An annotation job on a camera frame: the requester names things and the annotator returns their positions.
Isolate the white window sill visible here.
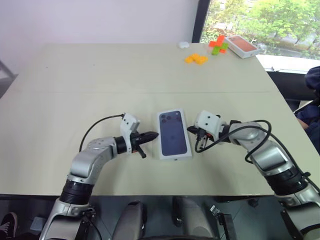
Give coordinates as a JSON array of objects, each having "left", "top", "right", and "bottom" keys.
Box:
[{"left": 256, "top": 54, "right": 320, "bottom": 75}]

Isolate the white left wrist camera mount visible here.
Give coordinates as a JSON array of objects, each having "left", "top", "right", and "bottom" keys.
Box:
[{"left": 119, "top": 112, "right": 141, "bottom": 154}]

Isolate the orange toy block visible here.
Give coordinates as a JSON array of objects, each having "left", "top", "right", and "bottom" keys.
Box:
[{"left": 208, "top": 34, "right": 227, "bottom": 48}]

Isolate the black window frame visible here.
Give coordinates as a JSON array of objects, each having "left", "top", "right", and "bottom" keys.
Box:
[{"left": 191, "top": 0, "right": 211, "bottom": 43}]

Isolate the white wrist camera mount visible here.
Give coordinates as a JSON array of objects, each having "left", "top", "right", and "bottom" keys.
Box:
[
  {"left": 194, "top": 109, "right": 223, "bottom": 141},
  {"left": 119, "top": 112, "right": 141, "bottom": 154}
]

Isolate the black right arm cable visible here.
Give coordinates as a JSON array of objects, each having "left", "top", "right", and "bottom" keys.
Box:
[{"left": 194, "top": 119, "right": 312, "bottom": 191}]

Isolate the green toy block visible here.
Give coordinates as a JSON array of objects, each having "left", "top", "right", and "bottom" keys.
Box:
[{"left": 211, "top": 42, "right": 230, "bottom": 56}]

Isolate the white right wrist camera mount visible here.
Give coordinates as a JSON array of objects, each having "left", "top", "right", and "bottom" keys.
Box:
[{"left": 194, "top": 109, "right": 223, "bottom": 141}]

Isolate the dark grey rounded shape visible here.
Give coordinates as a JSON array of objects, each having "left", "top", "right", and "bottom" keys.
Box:
[
  {"left": 172, "top": 196, "right": 213, "bottom": 240},
  {"left": 117, "top": 199, "right": 147, "bottom": 240}
]

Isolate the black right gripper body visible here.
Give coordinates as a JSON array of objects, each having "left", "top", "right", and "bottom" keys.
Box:
[{"left": 197, "top": 127, "right": 217, "bottom": 144}]

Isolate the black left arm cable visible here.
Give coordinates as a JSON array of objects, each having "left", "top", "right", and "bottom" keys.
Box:
[{"left": 79, "top": 113, "right": 126, "bottom": 153}]

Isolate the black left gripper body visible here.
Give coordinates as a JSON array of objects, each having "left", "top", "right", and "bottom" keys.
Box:
[{"left": 129, "top": 132, "right": 147, "bottom": 154}]

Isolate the white phone box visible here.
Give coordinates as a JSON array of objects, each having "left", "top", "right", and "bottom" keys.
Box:
[{"left": 156, "top": 108, "right": 195, "bottom": 161}]

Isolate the phone box with orange print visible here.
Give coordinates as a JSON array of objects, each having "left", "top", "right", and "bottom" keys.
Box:
[{"left": 224, "top": 35, "right": 261, "bottom": 60}]

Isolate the black shoe with white sole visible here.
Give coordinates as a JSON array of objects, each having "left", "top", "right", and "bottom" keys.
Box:
[{"left": 0, "top": 211, "right": 19, "bottom": 238}]

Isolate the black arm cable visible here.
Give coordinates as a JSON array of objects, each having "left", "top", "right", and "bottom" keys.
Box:
[
  {"left": 79, "top": 113, "right": 126, "bottom": 153},
  {"left": 194, "top": 119, "right": 312, "bottom": 191}
]

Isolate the person in dark blue clothes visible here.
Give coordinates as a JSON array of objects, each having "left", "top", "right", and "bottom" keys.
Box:
[{"left": 294, "top": 65, "right": 320, "bottom": 146}]

